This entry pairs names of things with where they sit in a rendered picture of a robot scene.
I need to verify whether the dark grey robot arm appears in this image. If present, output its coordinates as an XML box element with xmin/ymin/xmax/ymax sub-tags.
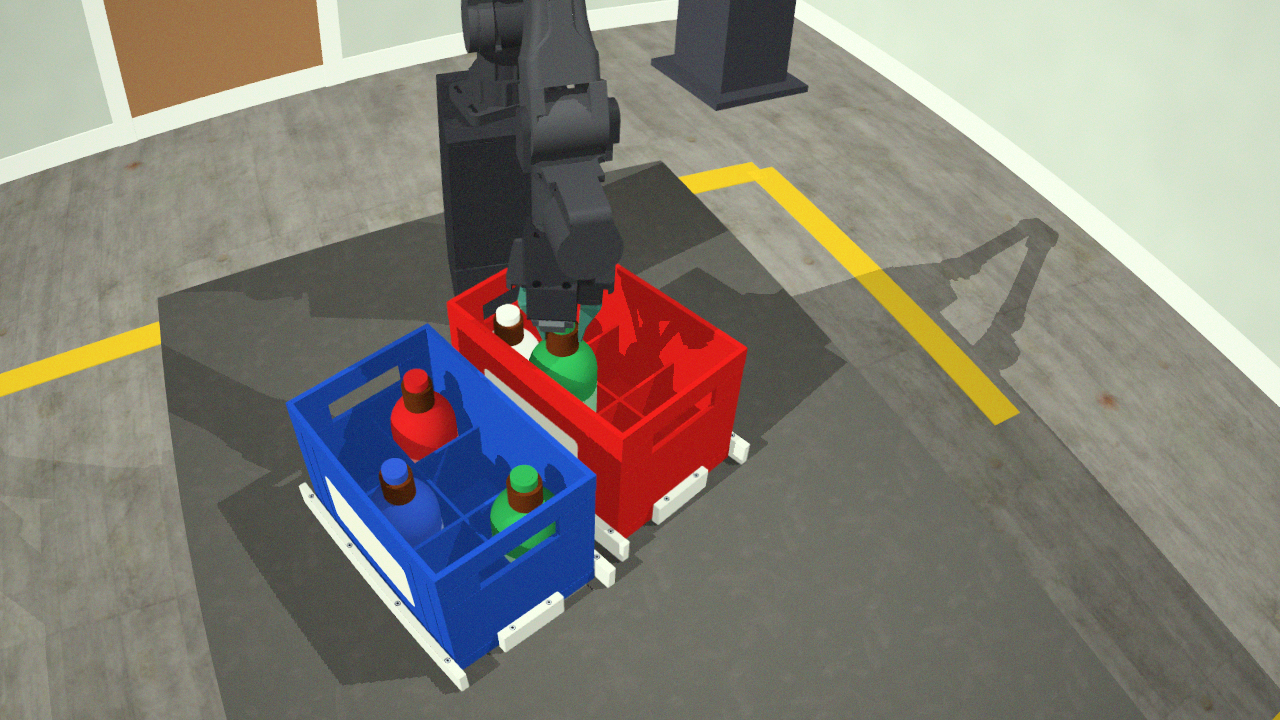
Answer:
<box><xmin>449</xmin><ymin>0</ymin><xmax>625</xmax><ymax>333</ymax></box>

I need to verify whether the white bottle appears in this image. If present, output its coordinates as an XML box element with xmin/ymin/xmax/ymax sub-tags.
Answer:
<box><xmin>492</xmin><ymin>304</ymin><xmax>539</xmax><ymax>360</ymax></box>

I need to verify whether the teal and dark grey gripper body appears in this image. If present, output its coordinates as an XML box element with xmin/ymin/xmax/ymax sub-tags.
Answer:
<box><xmin>506</xmin><ymin>219</ymin><xmax>616</xmax><ymax>306</ymax></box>

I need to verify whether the red crate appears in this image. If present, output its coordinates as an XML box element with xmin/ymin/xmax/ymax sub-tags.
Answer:
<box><xmin>452</xmin><ymin>264</ymin><xmax>748</xmax><ymax>538</ymax></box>

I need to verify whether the blue plastic bottle crate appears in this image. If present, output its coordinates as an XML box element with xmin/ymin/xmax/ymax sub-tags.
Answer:
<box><xmin>297</xmin><ymin>347</ymin><xmax>596</xmax><ymax>670</ymax></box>

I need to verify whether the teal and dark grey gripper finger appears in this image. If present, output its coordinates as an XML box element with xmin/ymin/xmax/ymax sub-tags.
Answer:
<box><xmin>518</xmin><ymin>287</ymin><xmax>547</xmax><ymax>340</ymax></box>
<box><xmin>579</xmin><ymin>304</ymin><xmax>602</xmax><ymax>342</ymax></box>

